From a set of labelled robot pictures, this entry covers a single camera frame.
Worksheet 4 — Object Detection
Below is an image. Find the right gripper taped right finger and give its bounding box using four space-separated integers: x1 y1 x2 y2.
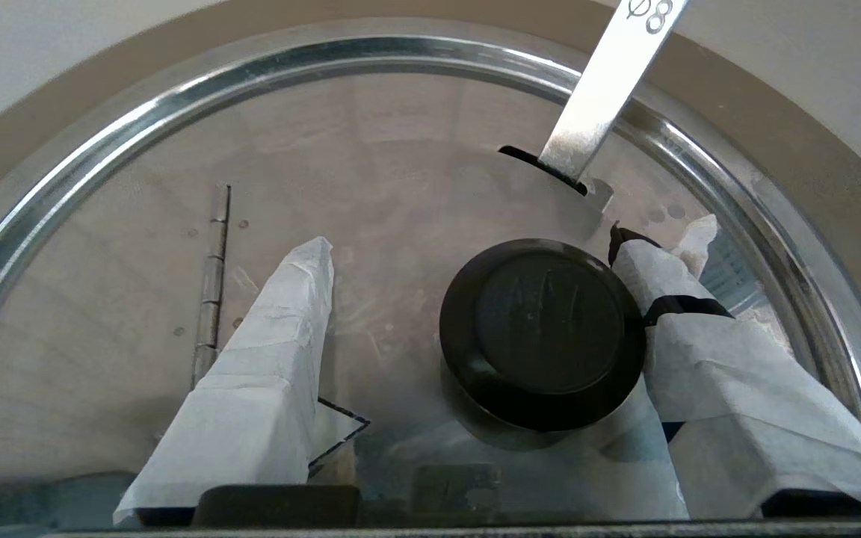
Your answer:
608 215 861 520

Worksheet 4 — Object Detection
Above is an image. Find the brushed steel well collar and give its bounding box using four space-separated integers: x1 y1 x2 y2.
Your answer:
0 0 861 449

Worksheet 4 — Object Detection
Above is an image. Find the hinged steel lid black knob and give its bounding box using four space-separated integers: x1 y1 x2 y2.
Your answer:
0 19 861 528

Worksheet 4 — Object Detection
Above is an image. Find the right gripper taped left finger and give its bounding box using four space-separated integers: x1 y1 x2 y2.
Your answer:
113 237 371 528

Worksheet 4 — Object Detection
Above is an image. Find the straight steel ladle handle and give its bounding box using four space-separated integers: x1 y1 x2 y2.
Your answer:
537 0 689 184

